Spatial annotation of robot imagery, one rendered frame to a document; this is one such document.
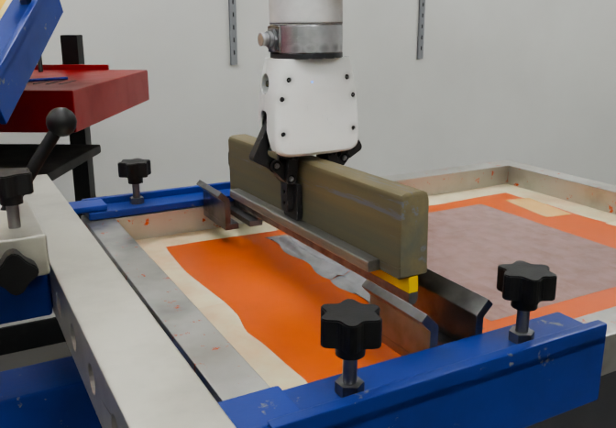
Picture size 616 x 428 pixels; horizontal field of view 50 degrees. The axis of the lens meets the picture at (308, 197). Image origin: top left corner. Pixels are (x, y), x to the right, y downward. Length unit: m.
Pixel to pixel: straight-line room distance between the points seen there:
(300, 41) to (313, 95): 0.06
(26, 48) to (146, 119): 1.65
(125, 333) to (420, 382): 0.20
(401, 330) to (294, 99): 0.25
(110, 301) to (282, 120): 0.26
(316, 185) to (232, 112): 2.19
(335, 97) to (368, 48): 2.46
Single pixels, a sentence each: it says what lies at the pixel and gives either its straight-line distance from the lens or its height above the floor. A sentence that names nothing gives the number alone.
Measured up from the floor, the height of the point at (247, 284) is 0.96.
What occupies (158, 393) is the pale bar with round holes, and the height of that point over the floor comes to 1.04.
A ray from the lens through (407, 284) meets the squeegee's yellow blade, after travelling 0.59.
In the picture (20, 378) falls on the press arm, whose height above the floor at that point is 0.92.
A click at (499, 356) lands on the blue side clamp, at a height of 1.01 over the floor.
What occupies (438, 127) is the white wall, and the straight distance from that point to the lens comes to 3.45.
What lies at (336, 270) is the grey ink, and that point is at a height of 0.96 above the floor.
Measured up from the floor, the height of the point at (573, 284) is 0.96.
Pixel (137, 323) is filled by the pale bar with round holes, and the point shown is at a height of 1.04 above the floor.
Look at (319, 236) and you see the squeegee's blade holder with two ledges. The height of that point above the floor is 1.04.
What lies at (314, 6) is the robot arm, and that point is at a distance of 0.67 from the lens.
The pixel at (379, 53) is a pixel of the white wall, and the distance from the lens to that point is 3.19.
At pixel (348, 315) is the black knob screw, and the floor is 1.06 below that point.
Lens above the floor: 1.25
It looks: 15 degrees down
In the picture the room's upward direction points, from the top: straight up
